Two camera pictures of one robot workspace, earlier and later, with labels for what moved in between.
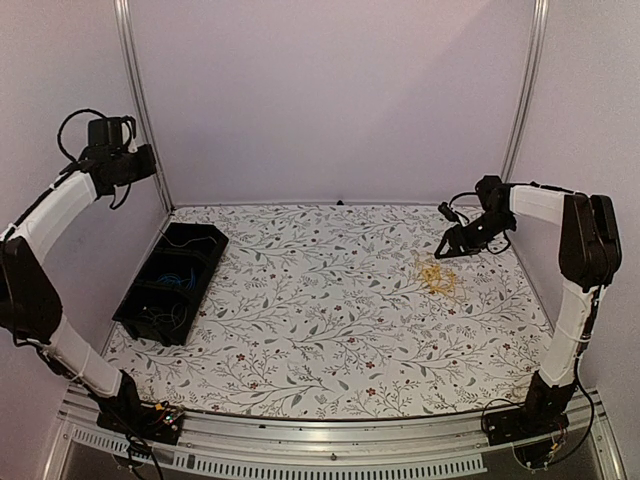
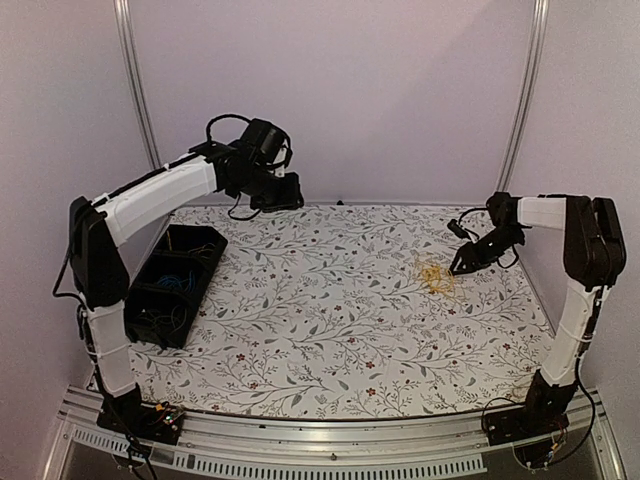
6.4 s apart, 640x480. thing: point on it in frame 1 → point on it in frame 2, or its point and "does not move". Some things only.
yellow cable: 435,278 does not move
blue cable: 171,278 does not move
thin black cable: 177,316 does not move
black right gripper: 457,251 → 467,252
